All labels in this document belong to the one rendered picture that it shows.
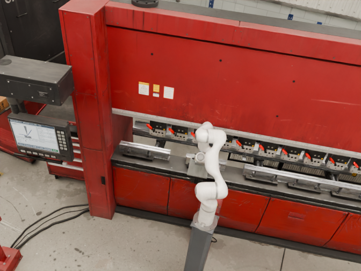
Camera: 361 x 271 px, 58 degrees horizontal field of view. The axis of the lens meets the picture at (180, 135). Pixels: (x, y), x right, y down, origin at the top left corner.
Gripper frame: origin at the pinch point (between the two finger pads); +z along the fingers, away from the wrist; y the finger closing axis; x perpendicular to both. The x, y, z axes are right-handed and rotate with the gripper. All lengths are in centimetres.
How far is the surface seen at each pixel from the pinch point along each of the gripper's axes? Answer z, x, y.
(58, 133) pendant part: -71, 6, 105
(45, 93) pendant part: -95, -17, 109
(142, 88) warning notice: -44, -46, 57
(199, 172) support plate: -6.6, 11.3, -1.6
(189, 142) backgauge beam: 28.6, -18.8, 14.1
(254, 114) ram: -40, -42, -37
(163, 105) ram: -34, -37, 39
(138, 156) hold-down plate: 11, 6, 59
